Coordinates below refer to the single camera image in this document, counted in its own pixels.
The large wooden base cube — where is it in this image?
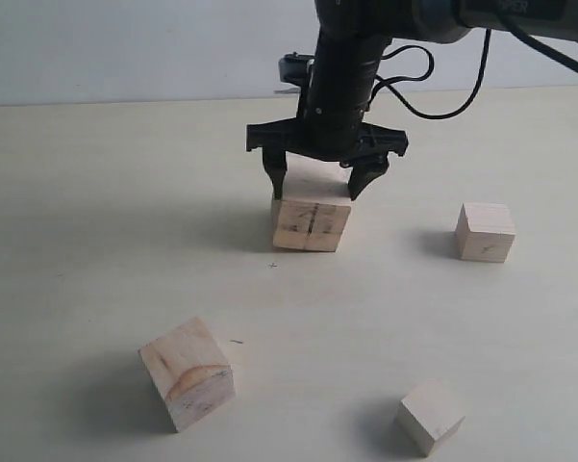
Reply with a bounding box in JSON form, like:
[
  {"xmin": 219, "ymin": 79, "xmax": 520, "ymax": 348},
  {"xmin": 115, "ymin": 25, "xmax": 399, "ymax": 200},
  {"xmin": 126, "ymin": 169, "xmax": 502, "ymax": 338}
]
[{"xmin": 271, "ymin": 154, "xmax": 351, "ymax": 252}]

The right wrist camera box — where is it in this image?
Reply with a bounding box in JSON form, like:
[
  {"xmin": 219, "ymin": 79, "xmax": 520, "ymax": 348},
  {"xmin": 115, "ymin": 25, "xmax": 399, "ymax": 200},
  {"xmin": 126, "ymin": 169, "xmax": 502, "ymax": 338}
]
[{"xmin": 278, "ymin": 52, "xmax": 314, "ymax": 94}]

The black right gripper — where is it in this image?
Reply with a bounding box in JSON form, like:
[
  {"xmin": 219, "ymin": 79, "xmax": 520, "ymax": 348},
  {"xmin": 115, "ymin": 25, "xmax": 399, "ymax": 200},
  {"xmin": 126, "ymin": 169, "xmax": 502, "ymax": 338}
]
[{"xmin": 246, "ymin": 72, "xmax": 408, "ymax": 200}]

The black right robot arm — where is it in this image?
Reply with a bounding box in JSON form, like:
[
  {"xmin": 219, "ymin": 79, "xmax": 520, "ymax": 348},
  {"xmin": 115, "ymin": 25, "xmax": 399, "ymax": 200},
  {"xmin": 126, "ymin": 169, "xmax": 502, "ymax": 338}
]
[{"xmin": 246, "ymin": 0, "xmax": 578, "ymax": 199}]

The smallest wooden cube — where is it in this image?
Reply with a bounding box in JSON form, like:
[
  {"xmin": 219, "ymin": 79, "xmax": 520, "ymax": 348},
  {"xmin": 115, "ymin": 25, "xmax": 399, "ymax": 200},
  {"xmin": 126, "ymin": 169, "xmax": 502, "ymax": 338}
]
[{"xmin": 395, "ymin": 379, "xmax": 466, "ymax": 457}]

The medium wooden cube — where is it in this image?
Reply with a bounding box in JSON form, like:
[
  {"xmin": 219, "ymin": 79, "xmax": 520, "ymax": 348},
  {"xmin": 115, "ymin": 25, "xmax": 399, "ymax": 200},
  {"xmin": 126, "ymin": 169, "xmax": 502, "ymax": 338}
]
[{"xmin": 138, "ymin": 317, "xmax": 236, "ymax": 432}]

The small wooden cube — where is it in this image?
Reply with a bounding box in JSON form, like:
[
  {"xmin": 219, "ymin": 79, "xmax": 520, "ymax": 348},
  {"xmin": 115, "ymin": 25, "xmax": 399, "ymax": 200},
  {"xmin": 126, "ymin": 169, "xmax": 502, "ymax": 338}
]
[{"xmin": 455, "ymin": 202, "xmax": 516, "ymax": 264}]

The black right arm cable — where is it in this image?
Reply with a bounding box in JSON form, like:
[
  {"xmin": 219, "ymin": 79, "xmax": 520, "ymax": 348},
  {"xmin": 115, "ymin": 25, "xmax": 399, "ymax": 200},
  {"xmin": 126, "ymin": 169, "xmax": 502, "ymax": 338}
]
[{"xmin": 372, "ymin": 28, "xmax": 492, "ymax": 119}]

